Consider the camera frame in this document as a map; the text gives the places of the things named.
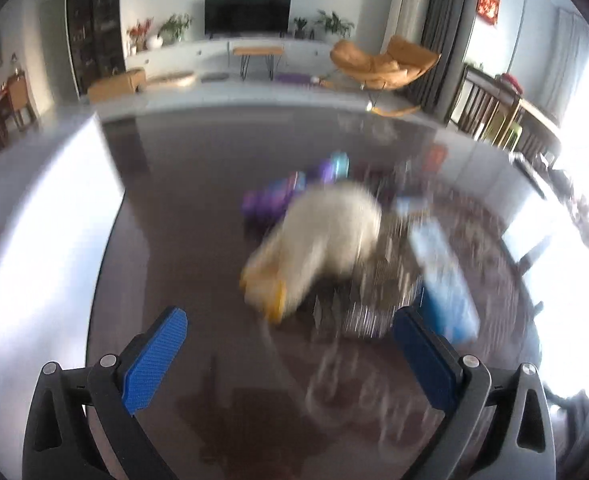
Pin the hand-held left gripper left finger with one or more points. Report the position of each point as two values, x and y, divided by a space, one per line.
154 360

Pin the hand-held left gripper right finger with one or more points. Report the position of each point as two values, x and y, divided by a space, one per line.
424 360

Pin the blue and white carton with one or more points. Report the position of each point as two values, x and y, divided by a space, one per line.
444 280

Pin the white plush duck toy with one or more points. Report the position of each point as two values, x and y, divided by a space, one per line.
324 230

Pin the purple toy wand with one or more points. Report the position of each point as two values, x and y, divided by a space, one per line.
269 200

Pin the dark glass desktop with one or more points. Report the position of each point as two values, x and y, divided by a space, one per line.
184 260

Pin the dark wooden armchair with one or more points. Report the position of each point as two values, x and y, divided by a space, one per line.
494 110

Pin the brown cardboard box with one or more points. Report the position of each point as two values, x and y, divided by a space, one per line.
117 85

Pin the round beige mat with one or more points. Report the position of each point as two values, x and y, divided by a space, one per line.
172 79

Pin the orange rocking chair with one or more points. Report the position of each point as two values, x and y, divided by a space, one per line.
374 67

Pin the purple floor mat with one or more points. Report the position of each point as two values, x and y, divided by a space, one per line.
294 78

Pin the white tv cabinet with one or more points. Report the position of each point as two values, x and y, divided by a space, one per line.
209 52

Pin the wooden stool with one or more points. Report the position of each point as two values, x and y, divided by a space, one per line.
257 51

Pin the grey curtain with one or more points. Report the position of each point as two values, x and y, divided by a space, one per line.
447 35

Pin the red flower plant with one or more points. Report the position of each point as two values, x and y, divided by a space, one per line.
142 32

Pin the green potted plant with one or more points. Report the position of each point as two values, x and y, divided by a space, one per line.
174 27

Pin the dark tall cabinet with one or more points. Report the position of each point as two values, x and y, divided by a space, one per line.
94 25

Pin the large leafy potted plant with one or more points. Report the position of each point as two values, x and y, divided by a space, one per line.
333 24

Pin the small potted plant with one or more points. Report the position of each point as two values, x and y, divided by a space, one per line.
300 27

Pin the white standing air conditioner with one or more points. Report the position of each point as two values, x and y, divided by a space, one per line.
409 5

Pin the black television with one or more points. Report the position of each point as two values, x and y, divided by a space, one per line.
247 15

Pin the red wall decoration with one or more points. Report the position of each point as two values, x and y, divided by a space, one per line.
488 5

